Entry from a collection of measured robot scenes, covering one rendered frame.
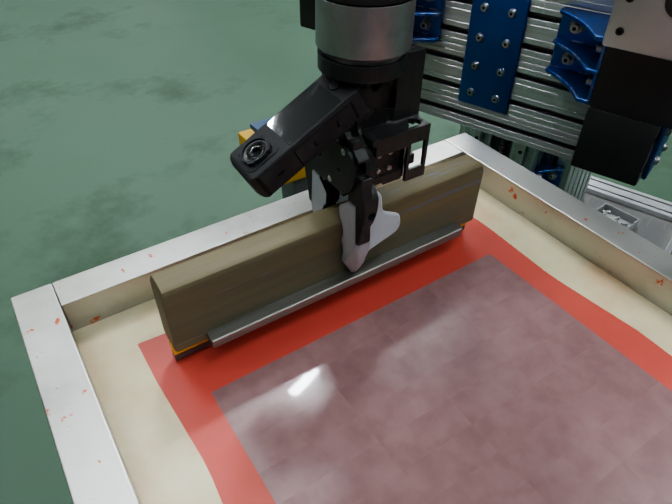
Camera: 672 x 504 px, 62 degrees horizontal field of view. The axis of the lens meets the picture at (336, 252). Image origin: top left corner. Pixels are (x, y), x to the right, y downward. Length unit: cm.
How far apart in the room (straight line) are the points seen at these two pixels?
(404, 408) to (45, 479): 132
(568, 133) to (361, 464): 65
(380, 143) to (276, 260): 14
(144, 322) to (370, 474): 27
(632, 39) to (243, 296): 52
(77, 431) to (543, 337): 42
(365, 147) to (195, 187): 207
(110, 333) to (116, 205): 193
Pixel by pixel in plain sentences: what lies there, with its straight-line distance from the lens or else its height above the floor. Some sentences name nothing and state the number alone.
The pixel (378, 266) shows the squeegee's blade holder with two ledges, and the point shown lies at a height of 99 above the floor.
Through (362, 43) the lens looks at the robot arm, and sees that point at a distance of 43.
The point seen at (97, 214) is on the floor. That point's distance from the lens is 248.
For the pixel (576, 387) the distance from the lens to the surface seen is 56.
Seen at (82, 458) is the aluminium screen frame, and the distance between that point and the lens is 47.
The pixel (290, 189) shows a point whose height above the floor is 87.
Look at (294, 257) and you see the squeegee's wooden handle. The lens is 51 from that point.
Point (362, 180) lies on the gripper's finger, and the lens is 47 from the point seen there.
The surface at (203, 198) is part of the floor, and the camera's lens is 244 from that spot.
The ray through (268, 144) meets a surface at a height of 115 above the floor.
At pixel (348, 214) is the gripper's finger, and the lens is 50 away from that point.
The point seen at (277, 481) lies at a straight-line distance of 47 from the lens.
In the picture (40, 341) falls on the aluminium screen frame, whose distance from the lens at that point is 56.
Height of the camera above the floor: 137
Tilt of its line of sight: 41 degrees down
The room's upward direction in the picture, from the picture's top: straight up
